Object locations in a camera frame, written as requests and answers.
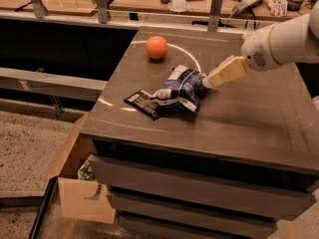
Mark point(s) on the white packet on desk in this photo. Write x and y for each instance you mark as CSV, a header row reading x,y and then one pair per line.
x,y
278,8

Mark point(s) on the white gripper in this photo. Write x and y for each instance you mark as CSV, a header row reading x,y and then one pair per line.
x,y
256,52

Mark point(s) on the black mesh cup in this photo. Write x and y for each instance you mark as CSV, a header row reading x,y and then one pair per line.
x,y
294,5

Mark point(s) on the white bowl on desk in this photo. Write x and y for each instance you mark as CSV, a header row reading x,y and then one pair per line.
x,y
178,6

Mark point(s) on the metal railing frame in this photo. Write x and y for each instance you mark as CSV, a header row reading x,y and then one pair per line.
x,y
202,15

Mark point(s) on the green snack bag in box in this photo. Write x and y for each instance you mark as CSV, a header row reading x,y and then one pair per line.
x,y
85,172

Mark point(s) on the cardboard box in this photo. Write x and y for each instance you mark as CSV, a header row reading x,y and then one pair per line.
x,y
81,199

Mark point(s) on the grey drawer cabinet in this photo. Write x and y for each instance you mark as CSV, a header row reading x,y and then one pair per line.
x,y
245,159

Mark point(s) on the grey handheld device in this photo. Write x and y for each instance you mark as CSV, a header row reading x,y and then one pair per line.
x,y
243,5

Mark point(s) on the black rxbar chocolate wrapper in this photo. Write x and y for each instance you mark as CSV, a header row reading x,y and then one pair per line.
x,y
147,104

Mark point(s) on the orange ball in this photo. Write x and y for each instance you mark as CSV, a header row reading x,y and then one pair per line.
x,y
156,47

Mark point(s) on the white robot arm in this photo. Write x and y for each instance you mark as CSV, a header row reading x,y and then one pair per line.
x,y
293,41

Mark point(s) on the blue chip bag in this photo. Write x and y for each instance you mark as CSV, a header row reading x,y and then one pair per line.
x,y
183,89

